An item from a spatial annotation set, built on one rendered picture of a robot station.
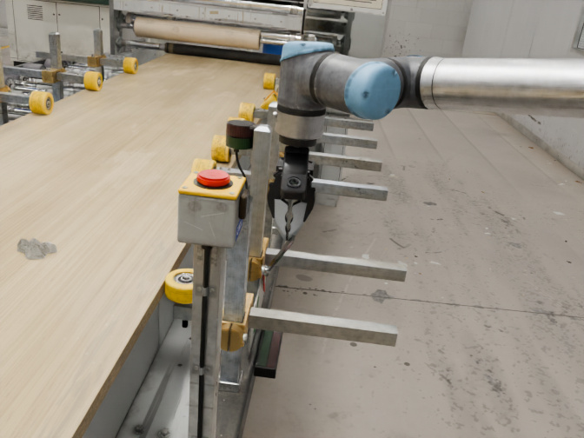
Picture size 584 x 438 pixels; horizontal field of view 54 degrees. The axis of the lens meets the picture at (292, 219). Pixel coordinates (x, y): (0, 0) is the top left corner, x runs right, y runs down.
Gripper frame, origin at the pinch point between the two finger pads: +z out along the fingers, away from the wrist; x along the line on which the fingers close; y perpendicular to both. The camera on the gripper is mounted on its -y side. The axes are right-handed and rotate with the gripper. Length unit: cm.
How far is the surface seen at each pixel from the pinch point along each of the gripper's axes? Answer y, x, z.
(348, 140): 91, -13, 4
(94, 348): -31.3, 26.4, 8.4
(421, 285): 169, -66, 100
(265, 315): -8.4, 2.2, 13.4
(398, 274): 16.0, -25.7, 13.7
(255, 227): 11.7, 7.6, 4.4
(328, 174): 267, -11, 77
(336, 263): 16.0, -11.3, 13.0
